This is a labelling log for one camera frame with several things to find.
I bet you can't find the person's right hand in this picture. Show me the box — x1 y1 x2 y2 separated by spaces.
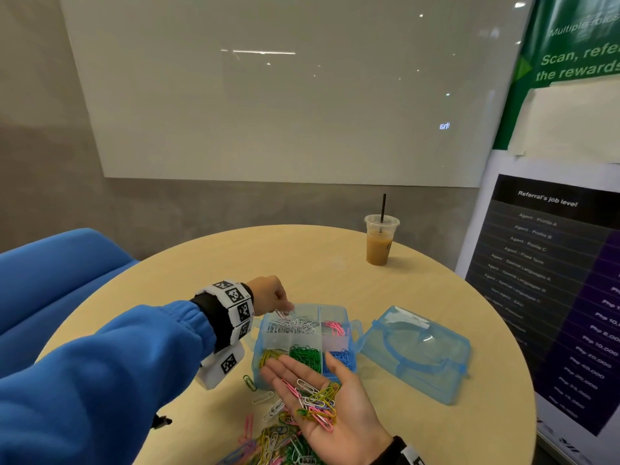
263 351 393 465

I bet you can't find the person's left hand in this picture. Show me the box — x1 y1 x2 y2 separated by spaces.
247 276 295 316

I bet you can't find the handful of assorted paper clips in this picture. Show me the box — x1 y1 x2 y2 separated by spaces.
281 377 343 432

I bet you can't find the blue compartment organizer box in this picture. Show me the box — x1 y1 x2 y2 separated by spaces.
252 303 362 388

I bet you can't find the bunch of yellow paper clips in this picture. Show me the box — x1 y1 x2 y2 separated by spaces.
258 347 288 370

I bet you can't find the bunch of green paper clips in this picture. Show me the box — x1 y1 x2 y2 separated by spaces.
289 346 324 374

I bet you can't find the pile of coloured paper clips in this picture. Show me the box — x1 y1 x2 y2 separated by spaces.
218 375 321 465

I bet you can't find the person's left forearm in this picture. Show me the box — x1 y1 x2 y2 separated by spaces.
0 282 255 465

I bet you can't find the blue transparent box lid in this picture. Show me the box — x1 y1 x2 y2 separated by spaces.
360 305 473 406

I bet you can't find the left wrist marker band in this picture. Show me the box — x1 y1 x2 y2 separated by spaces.
194 280 255 349

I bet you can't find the wrist marker band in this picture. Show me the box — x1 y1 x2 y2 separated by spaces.
400 443 428 465
194 280 255 349

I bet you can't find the right wrist marker band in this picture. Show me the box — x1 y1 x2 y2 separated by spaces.
400 443 428 465

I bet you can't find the round wooden table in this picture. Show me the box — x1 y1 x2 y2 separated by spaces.
37 224 537 465

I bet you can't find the iced coffee plastic cup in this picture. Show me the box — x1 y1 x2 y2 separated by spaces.
364 214 401 266

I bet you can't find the blue upholstered chair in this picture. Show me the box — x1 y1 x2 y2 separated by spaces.
0 228 139 378

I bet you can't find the standing poster banner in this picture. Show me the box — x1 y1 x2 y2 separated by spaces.
455 0 620 465

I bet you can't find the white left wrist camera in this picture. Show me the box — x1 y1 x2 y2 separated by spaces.
196 342 247 390

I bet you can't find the white wall board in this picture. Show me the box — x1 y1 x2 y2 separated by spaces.
58 0 536 188

